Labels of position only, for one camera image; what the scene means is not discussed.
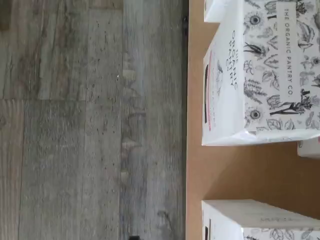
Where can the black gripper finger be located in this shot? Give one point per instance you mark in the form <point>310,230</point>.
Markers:
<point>135,238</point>

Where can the white box green strip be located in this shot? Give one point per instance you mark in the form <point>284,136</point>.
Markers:
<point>250,222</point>

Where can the wooden shelf board with boxes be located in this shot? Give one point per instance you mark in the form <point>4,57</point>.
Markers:
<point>237,172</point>

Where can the white organic pantry box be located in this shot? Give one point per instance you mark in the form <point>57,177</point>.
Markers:
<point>310,148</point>

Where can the white box pink strip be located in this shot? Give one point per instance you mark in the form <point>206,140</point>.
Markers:
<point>262,82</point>

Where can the white box yellow strip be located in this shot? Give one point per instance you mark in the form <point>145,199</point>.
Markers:
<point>225,10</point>

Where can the black metal shelf frame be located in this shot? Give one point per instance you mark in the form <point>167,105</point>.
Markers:
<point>186,25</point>

